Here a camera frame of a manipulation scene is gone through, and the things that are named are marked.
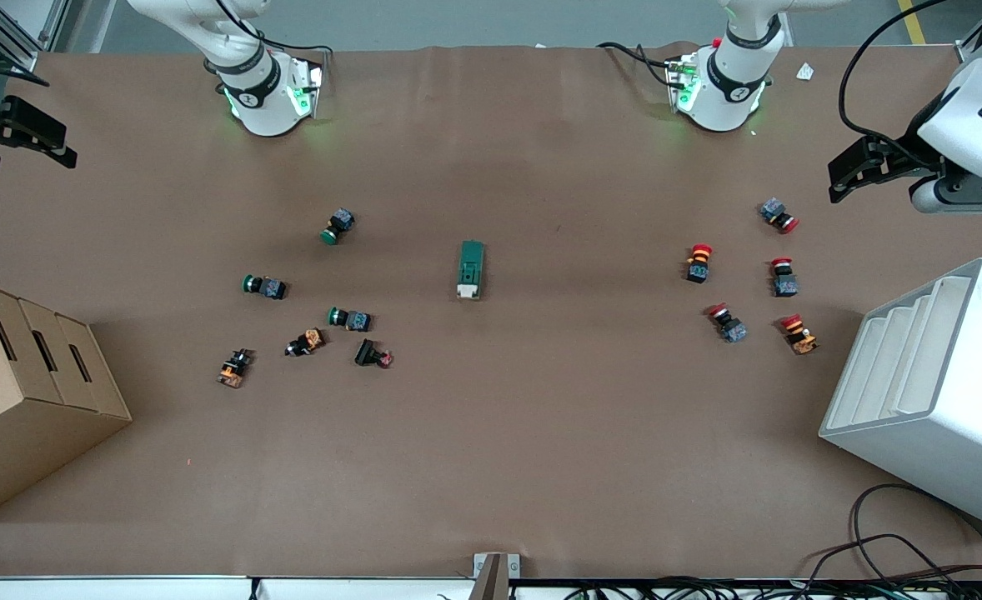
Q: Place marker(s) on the red mushroom button grey block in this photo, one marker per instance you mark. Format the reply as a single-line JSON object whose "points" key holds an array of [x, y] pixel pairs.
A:
{"points": [[784, 282], [777, 213], [728, 325]]}

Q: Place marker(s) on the green push button grey block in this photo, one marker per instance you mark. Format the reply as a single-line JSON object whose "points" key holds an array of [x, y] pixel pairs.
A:
{"points": [[353, 320], [268, 287], [339, 223]]}

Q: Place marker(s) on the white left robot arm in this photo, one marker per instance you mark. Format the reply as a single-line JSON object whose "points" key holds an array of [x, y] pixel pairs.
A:
{"points": [[733, 79]]}

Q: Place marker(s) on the small white paper scrap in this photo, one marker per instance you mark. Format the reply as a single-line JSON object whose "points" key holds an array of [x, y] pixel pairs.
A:
{"points": [[805, 72]]}

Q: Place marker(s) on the red mushroom button orange block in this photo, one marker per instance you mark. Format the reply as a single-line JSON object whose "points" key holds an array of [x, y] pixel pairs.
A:
{"points": [[798, 335]]}

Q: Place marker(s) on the metal bracket at table edge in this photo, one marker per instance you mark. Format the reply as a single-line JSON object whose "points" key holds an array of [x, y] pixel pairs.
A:
{"points": [[495, 575]]}

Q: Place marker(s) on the aluminium frame post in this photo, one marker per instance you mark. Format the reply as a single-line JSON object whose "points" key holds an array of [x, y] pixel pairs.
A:
{"points": [[24, 62], [968, 52]]}

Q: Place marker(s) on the brown paper table cover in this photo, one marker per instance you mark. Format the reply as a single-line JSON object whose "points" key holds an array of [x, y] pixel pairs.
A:
{"points": [[491, 433]]}

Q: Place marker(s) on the white stepped storage rack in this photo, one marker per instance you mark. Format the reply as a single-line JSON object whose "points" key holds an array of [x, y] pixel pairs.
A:
{"points": [[949, 417]]}

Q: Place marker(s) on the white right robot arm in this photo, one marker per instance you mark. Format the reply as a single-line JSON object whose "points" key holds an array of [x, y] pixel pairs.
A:
{"points": [[262, 92]]}

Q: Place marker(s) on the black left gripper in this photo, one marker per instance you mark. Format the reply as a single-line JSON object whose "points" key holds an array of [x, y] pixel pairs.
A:
{"points": [[898, 158]]}

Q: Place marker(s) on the black orange switch module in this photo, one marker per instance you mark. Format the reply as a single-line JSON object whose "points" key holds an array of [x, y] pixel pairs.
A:
{"points": [[306, 342], [234, 369]]}

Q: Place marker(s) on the brown cardboard box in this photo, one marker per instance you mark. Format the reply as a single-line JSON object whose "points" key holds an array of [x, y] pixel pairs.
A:
{"points": [[24, 417]]}

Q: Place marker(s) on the black switch module red tip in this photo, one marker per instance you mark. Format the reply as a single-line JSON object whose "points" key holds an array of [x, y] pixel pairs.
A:
{"points": [[368, 353]]}

